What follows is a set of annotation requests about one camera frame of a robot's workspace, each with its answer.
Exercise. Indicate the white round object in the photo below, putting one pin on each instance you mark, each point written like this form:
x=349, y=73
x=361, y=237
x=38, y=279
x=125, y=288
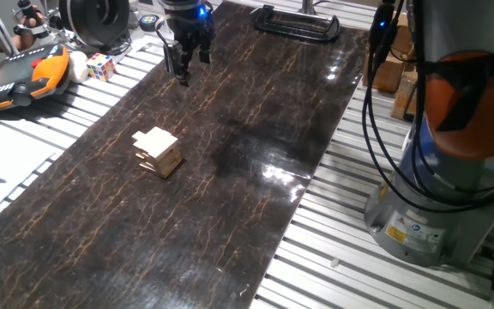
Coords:
x=77, y=68

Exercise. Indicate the wooden Jenga block tower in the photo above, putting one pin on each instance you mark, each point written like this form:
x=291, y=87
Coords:
x=163, y=156

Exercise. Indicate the black C-clamp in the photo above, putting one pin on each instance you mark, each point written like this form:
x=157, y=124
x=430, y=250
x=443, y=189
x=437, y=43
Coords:
x=272, y=26

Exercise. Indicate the dark marble pattern mat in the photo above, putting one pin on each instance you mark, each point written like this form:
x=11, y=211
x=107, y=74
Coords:
x=230, y=193

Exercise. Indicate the Rubik's cube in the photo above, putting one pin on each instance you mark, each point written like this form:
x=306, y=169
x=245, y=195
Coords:
x=100, y=67

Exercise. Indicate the small white scrap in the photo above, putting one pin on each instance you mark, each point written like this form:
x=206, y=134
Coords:
x=335, y=262

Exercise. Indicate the white paper sheet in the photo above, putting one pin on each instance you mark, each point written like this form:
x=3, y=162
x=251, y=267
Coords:
x=7, y=167

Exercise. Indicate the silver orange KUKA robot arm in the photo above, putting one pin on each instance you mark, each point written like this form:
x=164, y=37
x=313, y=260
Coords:
x=444, y=193

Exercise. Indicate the black orange teach pendant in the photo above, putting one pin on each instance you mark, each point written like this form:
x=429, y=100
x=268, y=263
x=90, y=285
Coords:
x=15, y=81

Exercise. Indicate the person left hand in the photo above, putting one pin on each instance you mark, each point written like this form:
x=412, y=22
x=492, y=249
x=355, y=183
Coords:
x=27, y=39

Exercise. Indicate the black handheld device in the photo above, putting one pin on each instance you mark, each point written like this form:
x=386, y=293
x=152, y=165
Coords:
x=27, y=8

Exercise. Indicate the black round spool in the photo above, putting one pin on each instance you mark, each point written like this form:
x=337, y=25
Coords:
x=92, y=19

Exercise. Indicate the protruding wooden Jenga block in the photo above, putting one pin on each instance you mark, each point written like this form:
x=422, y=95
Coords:
x=140, y=137

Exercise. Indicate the silver metal post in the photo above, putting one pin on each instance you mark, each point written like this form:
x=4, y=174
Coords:
x=308, y=6

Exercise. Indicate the brown cardboard box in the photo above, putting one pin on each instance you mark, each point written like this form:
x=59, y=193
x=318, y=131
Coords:
x=402, y=36
x=386, y=75
x=403, y=98

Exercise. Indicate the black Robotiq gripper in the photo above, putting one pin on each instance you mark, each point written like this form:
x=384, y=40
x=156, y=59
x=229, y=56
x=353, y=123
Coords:
x=187, y=21

